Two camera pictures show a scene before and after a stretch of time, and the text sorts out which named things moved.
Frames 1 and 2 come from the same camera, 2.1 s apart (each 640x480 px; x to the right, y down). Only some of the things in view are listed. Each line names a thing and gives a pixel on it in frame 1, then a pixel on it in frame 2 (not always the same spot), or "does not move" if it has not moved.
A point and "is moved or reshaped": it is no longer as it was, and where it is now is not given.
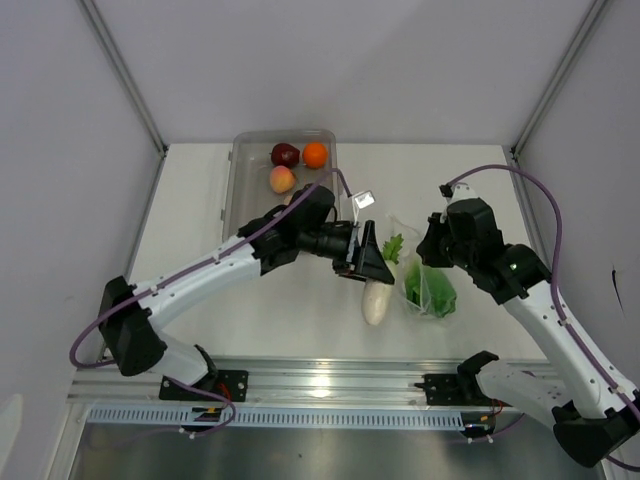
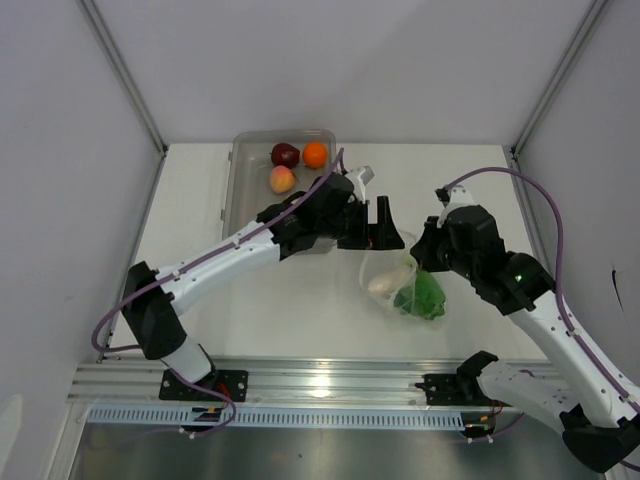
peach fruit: [282, 179] does not move
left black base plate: [233, 382] does not move
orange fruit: [315, 155] does not move
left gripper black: [371, 265] to [377, 236]
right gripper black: [428, 246] does not move
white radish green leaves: [377, 295] is moved or reshaped
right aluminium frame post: [594, 11] does not move
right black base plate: [445, 390] does not move
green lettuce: [430, 289] is moved or reshaped
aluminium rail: [274, 383] does not move
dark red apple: [284, 154] does not move
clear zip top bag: [428, 286] is moved or reshaped
